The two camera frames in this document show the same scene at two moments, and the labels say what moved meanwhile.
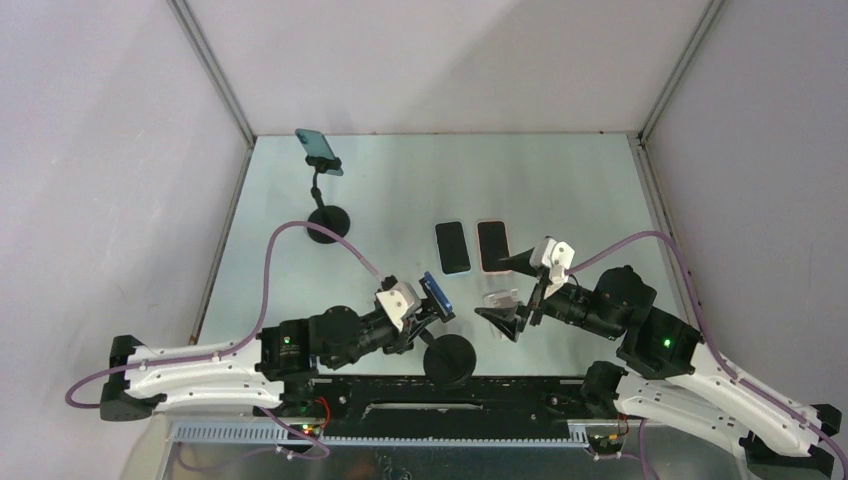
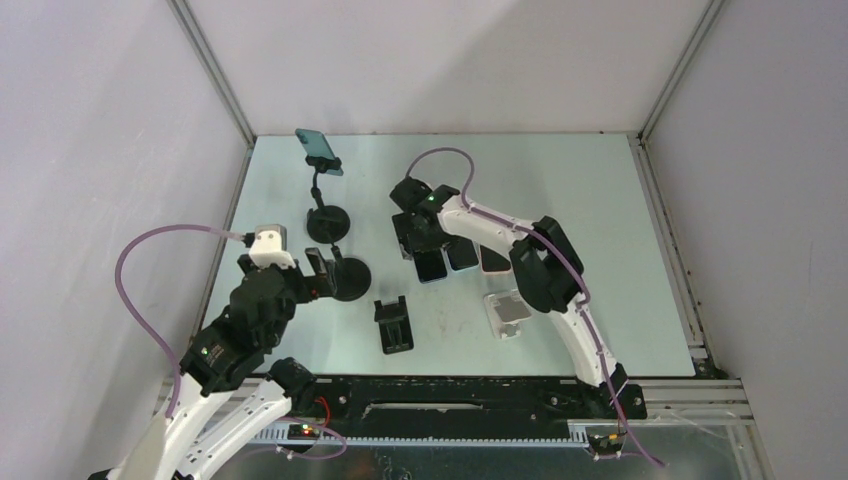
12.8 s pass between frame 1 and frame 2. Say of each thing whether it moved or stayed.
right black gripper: moved
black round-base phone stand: moved
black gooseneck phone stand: stayed
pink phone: moved
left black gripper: moved
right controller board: stayed
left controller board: stayed
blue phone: moved
